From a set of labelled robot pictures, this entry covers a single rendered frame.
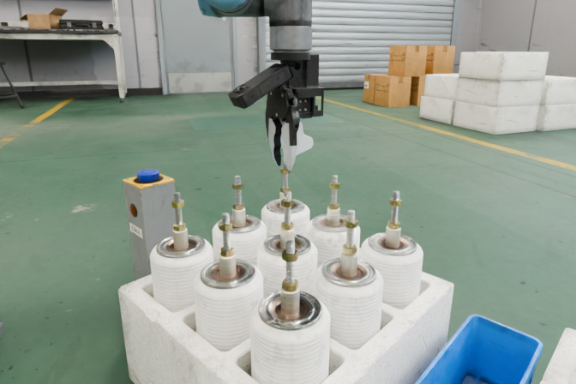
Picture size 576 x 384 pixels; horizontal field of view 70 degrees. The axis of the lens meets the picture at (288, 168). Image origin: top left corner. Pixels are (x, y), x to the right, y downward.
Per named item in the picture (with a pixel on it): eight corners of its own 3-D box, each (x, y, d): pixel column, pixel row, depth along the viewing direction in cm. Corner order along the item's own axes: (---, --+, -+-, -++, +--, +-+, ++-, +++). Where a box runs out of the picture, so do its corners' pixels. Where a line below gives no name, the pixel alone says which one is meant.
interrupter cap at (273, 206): (291, 199, 86) (291, 195, 85) (312, 210, 80) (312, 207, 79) (259, 206, 82) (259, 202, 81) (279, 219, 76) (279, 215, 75)
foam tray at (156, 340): (292, 567, 45) (292, 440, 40) (129, 378, 71) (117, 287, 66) (443, 373, 72) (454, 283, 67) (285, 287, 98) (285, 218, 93)
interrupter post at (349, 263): (352, 268, 58) (353, 248, 57) (360, 277, 56) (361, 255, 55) (337, 271, 57) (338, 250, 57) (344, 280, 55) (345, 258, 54)
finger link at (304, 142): (319, 168, 77) (315, 118, 75) (292, 172, 74) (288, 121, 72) (309, 166, 79) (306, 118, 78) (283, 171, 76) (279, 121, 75)
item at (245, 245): (214, 330, 72) (209, 237, 67) (219, 299, 81) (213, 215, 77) (268, 327, 73) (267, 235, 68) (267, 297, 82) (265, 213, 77)
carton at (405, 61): (424, 76, 413) (427, 45, 405) (405, 76, 405) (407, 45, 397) (406, 75, 440) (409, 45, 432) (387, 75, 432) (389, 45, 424)
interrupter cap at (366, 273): (360, 257, 61) (360, 253, 61) (387, 284, 54) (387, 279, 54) (313, 265, 59) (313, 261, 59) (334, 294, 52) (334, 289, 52)
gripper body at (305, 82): (324, 119, 76) (326, 52, 73) (285, 123, 72) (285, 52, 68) (301, 114, 82) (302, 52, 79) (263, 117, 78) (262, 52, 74)
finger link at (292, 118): (302, 145, 72) (298, 95, 71) (294, 147, 72) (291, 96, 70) (287, 144, 76) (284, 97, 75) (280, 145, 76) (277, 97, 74)
